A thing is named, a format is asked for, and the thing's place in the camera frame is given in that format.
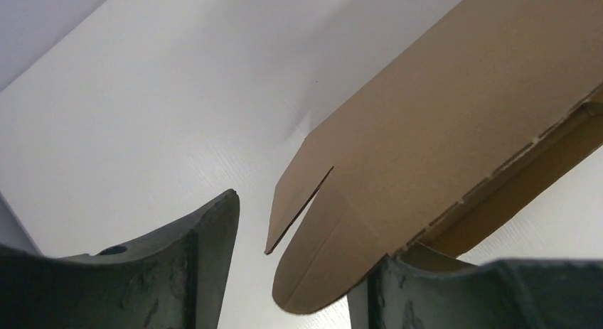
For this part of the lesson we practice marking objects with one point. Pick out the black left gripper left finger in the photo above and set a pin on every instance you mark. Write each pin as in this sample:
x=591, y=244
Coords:
x=172, y=277

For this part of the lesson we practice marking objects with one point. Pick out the brown cardboard box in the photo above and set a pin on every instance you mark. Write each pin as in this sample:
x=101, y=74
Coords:
x=483, y=112

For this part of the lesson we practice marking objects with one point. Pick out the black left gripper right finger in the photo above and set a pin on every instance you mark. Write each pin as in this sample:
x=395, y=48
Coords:
x=508, y=293

